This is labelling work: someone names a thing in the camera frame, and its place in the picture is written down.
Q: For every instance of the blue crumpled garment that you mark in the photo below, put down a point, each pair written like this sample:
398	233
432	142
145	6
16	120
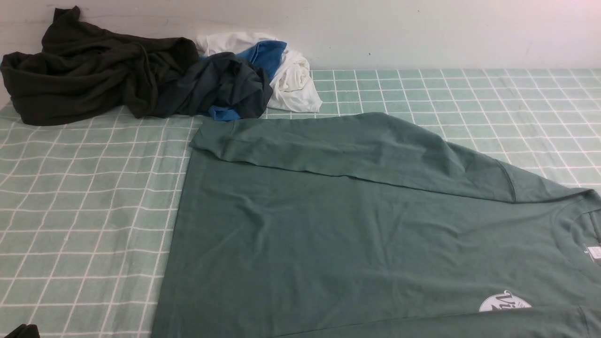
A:
265	57

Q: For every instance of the dark navy crumpled garment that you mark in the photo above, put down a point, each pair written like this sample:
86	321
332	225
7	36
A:
222	80

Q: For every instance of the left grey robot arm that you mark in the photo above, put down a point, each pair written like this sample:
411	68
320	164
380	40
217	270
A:
24	331

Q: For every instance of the green long-sleeve top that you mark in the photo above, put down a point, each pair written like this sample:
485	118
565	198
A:
368	226

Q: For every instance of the dark olive crumpled garment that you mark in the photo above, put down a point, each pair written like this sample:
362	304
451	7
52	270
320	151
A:
84	71

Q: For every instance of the white crumpled garment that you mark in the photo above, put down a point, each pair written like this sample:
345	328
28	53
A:
293	86

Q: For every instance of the green checkered tablecloth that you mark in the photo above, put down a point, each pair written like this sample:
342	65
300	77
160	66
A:
87	209

